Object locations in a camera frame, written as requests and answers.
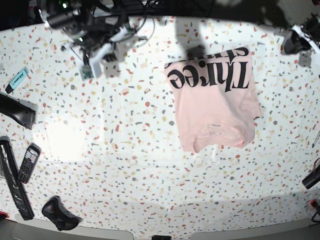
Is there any pink T-shirt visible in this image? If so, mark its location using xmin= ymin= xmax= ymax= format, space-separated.
xmin=164 ymin=46 xmax=262 ymax=153

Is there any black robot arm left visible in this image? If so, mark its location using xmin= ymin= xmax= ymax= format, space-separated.
xmin=283 ymin=15 xmax=320 ymax=55

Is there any teal highlighter marker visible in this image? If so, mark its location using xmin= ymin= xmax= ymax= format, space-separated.
xmin=5 ymin=67 xmax=29 ymax=94

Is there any black handheld device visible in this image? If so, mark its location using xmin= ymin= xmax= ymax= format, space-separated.
xmin=0 ymin=92 xmax=38 ymax=130

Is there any black remote control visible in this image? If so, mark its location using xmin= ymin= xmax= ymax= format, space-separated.
xmin=18 ymin=143 xmax=41 ymax=184

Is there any black cylinder tool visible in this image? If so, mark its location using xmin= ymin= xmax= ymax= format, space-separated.
xmin=302 ymin=172 xmax=320 ymax=189

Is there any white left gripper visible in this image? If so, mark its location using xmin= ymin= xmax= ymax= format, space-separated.
xmin=281 ymin=25 xmax=320 ymax=55

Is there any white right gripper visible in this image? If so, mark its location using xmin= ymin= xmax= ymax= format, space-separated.
xmin=79 ymin=26 xmax=134 ymax=80

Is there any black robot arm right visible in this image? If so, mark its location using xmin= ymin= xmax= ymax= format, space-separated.
xmin=37 ymin=0 xmax=148 ymax=80

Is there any black game controller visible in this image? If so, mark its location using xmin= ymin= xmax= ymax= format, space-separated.
xmin=41 ymin=196 xmax=82 ymax=232

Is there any long black bar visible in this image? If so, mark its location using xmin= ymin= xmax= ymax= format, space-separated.
xmin=0 ymin=136 xmax=35 ymax=221

